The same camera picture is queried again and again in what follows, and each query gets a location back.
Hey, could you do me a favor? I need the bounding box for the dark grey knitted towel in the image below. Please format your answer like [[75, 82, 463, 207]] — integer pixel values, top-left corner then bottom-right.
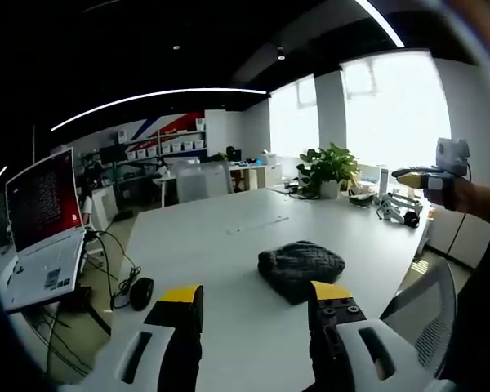
[[257, 240, 347, 306]]

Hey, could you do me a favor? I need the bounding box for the person's right hand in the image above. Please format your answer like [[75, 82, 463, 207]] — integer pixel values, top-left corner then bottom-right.
[[423, 174, 474, 213]]

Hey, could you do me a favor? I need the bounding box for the white robot toy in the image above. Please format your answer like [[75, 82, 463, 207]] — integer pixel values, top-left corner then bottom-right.
[[374, 192, 425, 229]]

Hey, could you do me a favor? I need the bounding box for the black computer mouse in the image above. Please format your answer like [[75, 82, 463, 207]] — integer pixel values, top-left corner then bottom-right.
[[129, 277, 156, 312]]

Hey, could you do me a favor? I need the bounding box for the potted green plant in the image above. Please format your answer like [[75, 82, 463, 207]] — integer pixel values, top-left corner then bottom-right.
[[296, 142, 361, 200]]

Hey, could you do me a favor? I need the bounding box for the grey mesh office chair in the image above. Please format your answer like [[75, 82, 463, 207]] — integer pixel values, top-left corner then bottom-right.
[[378, 258, 458, 381]]

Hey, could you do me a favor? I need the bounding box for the white laptop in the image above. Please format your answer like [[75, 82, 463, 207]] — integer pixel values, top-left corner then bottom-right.
[[2, 147, 87, 312]]

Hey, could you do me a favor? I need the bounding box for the shelf with white boxes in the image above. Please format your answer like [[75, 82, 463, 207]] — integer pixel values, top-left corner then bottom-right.
[[116, 118, 208, 161]]

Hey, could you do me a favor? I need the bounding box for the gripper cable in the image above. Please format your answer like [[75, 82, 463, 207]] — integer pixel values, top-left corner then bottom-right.
[[444, 157, 474, 256]]

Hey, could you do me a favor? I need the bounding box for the black cable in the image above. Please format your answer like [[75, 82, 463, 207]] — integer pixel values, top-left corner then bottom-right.
[[85, 230, 142, 310]]

